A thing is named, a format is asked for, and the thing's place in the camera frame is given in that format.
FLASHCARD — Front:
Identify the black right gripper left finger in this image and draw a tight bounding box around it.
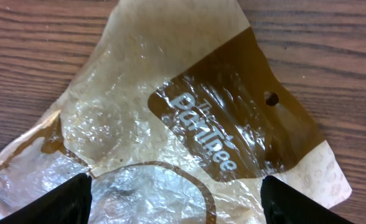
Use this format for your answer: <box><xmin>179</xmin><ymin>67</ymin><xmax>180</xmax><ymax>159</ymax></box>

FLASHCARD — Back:
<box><xmin>0</xmin><ymin>173</ymin><xmax>92</xmax><ymax>224</ymax></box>

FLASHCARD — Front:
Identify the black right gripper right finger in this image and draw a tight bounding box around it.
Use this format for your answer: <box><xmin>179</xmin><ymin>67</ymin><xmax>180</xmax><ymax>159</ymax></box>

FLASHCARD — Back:
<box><xmin>260</xmin><ymin>175</ymin><xmax>353</xmax><ymax>224</ymax></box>

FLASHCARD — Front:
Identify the brown snack packet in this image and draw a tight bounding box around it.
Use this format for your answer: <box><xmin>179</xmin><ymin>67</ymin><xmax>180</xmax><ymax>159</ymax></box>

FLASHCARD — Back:
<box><xmin>0</xmin><ymin>0</ymin><xmax>352</xmax><ymax>223</ymax></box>

